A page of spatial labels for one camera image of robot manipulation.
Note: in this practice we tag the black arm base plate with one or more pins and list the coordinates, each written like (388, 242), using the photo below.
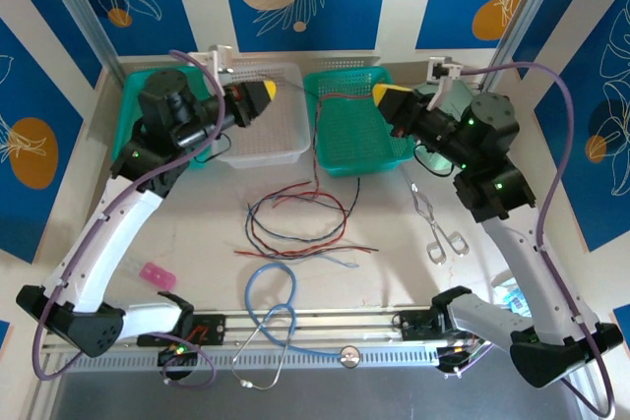
(413, 326)
(216, 329)

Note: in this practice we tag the blue stethoscope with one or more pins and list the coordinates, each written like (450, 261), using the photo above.
(350, 357)

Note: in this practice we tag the metal scissor tongs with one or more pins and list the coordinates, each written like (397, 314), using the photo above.
(424, 206)

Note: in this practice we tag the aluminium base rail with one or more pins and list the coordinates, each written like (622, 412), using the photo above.
(344, 324)

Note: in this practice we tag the pink plastic case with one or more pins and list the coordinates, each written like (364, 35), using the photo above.
(157, 276)

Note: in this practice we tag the white perforated plastic basket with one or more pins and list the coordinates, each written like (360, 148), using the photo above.
(275, 144)

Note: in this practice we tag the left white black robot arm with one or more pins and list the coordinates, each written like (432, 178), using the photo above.
(123, 228)

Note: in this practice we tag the light green lidded box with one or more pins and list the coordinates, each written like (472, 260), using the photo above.
(460, 93)

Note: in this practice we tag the green perforated plastic basket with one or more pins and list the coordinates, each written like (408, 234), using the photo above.
(130, 90)
(354, 144)

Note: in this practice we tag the blue wet wipes pack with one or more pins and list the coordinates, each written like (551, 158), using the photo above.
(512, 299)

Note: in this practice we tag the small circuit board with LEDs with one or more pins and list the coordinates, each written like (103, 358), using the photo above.
(177, 351)
(458, 353)

